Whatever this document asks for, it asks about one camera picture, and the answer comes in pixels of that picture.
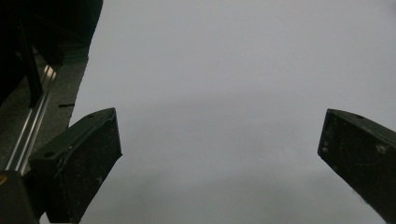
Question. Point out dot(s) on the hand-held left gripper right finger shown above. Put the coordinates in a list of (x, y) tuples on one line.
[(361, 155)]

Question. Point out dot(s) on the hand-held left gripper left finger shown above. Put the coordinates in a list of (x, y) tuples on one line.
[(81, 161)]

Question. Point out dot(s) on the silver metal stand rail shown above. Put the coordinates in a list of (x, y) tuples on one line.
[(31, 130)]

